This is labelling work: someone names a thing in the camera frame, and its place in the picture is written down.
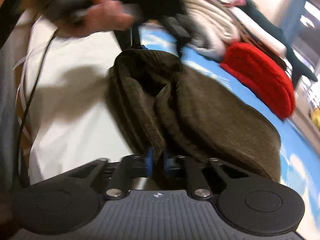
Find brown corduroy pants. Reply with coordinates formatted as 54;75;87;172
107;49;281;181

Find yellow plush toy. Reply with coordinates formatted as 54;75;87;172
310;107;320;129

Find dark teal shark plush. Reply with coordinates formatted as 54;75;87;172
243;0;318;83

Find black cable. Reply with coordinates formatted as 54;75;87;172
16;28;60;181

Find blue white patterned bedsheet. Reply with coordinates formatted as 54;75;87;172
24;19;319;228

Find red folded blanket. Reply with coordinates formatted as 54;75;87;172
220;42;296;119

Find person's left hand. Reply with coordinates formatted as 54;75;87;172
55;0;135;37

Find white folded quilt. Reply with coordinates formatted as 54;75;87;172
183;0;286;68

